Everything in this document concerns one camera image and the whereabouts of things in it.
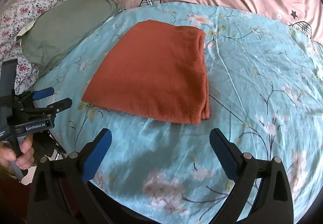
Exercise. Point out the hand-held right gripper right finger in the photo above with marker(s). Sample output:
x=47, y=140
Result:
x=224, y=154

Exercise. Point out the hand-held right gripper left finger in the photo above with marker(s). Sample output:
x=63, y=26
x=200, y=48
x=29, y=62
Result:
x=97, y=155

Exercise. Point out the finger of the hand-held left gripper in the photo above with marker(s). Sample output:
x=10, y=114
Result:
x=59, y=104
x=45, y=93

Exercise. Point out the orange knit sweater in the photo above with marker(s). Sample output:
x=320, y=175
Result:
x=151, y=75

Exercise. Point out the person's left hand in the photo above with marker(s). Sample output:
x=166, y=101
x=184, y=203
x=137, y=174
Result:
x=24, y=153

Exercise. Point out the green pillow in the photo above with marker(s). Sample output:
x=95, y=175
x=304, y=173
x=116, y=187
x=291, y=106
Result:
x=65, y=27

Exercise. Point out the light blue floral bed sheet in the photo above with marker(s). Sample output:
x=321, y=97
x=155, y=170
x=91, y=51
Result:
x=252, y=75

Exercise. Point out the white floral quilt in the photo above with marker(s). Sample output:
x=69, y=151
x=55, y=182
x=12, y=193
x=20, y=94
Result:
x=37, y=1

